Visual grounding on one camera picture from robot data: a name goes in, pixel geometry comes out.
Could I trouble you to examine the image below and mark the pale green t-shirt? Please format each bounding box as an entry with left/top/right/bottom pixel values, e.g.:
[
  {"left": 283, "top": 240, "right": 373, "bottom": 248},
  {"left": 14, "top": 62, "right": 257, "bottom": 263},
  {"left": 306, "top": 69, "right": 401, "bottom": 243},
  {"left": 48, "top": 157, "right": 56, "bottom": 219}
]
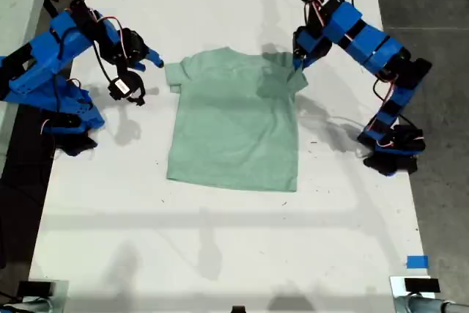
[{"left": 163, "top": 46, "right": 309, "bottom": 193}]

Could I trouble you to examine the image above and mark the black camera box white label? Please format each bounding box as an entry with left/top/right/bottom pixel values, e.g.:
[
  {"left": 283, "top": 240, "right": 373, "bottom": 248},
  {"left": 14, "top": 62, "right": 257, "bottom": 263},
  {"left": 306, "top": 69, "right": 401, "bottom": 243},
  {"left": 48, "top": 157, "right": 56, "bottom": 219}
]
[{"left": 107, "top": 75, "right": 133, "bottom": 102}]

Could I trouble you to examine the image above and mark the black camera cable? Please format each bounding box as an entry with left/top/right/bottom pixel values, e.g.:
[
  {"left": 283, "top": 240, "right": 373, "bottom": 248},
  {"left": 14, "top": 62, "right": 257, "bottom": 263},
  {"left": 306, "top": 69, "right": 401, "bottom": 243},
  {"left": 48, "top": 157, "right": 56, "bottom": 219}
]
[{"left": 89, "top": 37, "right": 114, "bottom": 86}]

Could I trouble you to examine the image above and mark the blue tape strip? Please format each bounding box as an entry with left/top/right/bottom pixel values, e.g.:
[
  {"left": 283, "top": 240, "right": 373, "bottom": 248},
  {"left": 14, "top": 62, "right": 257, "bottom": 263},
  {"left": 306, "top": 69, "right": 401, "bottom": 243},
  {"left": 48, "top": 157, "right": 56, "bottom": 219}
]
[{"left": 406, "top": 255, "right": 429, "bottom": 270}]

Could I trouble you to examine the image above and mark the small black box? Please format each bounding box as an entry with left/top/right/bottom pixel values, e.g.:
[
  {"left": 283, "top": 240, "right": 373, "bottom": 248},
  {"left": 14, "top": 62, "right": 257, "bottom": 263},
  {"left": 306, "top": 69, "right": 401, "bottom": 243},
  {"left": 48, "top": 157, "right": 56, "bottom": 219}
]
[
  {"left": 404, "top": 278, "right": 441, "bottom": 294},
  {"left": 17, "top": 281, "right": 53, "bottom": 297}
]

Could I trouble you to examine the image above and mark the black stand leg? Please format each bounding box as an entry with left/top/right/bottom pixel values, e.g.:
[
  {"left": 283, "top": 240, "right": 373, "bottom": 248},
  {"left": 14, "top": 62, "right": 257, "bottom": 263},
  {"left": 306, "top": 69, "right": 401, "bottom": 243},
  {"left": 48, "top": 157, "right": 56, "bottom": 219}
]
[{"left": 43, "top": 0, "right": 62, "bottom": 17}]

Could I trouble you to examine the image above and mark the black looped camera mount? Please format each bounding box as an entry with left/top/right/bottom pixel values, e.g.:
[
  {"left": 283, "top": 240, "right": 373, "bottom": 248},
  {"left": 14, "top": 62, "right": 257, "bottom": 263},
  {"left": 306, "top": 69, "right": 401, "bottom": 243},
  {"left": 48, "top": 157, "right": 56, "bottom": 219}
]
[{"left": 123, "top": 68, "right": 147, "bottom": 107}]

